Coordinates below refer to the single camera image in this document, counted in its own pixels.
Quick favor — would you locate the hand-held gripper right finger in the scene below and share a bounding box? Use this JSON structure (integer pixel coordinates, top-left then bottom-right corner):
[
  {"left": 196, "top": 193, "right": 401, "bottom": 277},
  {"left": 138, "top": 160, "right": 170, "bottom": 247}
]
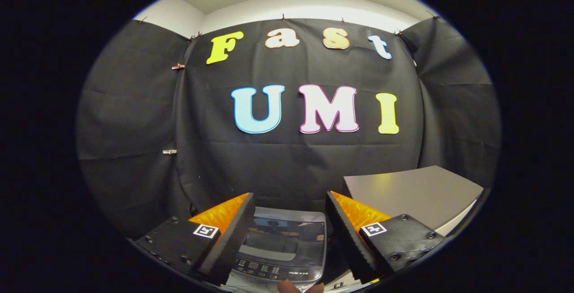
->
[{"left": 326, "top": 191, "right": 447, "bottom": 284}]

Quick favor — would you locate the washing machine with dark lid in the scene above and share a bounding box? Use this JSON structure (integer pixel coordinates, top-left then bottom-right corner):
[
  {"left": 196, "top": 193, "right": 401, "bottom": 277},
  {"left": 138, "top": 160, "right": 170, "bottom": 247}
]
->
[{"left": 224, "top": 207, "right": 342, "bottom": 293}]

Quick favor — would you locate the black backdrop cloth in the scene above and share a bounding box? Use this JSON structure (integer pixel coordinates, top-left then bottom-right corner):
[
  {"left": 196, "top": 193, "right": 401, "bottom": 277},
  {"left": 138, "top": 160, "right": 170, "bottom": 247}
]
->
[{"left": 76, "top": 17, "right": 501, "bottom": 240}]

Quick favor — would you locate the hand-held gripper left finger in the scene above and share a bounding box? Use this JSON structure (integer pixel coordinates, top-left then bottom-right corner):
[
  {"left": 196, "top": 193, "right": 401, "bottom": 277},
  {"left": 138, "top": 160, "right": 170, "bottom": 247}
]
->
[{"left": 135, "top": 192, "right": 256, "bottom": 286}]

